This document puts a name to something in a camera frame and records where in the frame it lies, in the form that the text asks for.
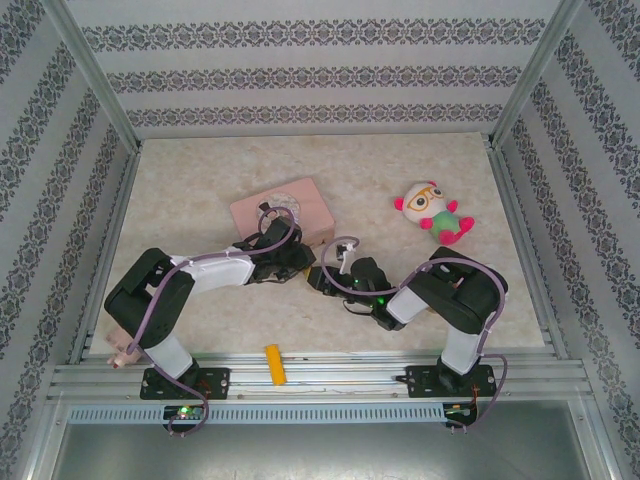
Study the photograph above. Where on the pink wedding couple tin box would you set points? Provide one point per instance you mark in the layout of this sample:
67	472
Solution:
310	205

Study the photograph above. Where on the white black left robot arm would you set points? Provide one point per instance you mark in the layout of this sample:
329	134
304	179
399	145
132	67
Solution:
150	300

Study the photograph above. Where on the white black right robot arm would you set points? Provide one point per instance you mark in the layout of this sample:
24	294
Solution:
465	300

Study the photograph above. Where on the yellow rectangular block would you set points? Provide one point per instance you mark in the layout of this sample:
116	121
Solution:
276	365

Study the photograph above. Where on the white plush toy orange glasses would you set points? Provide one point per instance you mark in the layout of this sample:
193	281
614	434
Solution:
430	205

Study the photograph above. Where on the grey metal panel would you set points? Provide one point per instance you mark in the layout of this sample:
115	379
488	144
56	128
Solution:
320	455

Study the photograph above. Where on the small pink toy figure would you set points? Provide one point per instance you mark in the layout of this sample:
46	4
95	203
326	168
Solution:
122	350

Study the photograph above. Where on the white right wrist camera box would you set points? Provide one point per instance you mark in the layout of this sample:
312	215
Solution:
346	255

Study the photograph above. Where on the aluminium front rail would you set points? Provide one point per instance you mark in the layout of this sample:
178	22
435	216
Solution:
350	375

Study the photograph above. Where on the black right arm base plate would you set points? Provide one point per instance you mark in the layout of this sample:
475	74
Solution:
422	382

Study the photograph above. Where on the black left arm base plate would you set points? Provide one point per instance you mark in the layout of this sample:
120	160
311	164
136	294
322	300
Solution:
215	382

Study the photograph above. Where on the aluminium side rail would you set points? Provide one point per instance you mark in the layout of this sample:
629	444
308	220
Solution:
120	200
510	200

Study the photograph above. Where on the aluminium frame post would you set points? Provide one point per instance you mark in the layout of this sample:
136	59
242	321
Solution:
535	70
95	70

